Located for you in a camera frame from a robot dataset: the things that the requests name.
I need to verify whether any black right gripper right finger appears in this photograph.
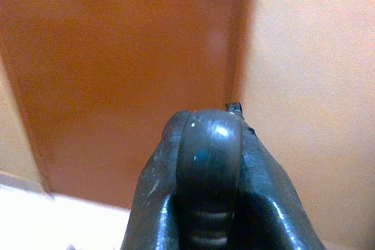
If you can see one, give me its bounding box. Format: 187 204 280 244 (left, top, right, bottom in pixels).
224 102 326 250

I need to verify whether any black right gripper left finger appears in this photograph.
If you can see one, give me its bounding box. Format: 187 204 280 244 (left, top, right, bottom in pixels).
122 109 190 250

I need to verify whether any dark round broom handle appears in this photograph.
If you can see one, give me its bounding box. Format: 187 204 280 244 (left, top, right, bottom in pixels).
175 108 244 250

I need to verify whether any brown wooden door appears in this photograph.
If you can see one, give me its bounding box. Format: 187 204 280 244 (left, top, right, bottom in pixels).
0 0 260 210

